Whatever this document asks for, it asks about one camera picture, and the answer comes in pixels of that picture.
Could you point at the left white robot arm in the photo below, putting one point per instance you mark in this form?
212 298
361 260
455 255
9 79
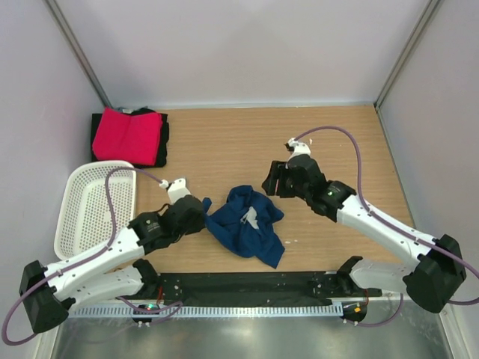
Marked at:
107 270

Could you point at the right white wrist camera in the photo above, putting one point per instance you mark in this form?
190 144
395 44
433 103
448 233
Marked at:
297 148

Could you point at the blue printed t-shirt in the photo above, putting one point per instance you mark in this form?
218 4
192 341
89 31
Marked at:
244 225

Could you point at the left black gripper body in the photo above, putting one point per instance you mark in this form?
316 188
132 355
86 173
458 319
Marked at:
196 226

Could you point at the folded black t-shirt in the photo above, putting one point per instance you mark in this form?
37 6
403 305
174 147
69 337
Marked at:
161 158

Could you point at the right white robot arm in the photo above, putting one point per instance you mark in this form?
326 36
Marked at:
431 270

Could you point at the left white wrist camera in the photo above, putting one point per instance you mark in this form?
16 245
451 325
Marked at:
176 189

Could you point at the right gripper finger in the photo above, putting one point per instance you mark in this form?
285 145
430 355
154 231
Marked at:
268 184
278 177

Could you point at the white slotted cable duct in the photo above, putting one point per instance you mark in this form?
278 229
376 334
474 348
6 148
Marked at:
117 310

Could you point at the white perforated plastic basket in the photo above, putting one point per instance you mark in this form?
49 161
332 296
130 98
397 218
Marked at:
85 219

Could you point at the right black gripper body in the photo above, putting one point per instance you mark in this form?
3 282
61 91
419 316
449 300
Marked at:
289 189

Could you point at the folded pink t-shirt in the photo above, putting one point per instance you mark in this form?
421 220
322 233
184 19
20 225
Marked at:
131 138

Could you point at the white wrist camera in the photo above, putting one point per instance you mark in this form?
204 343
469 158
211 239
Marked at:
176 189
297 148

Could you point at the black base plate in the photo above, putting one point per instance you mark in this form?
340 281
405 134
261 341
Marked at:
258 289

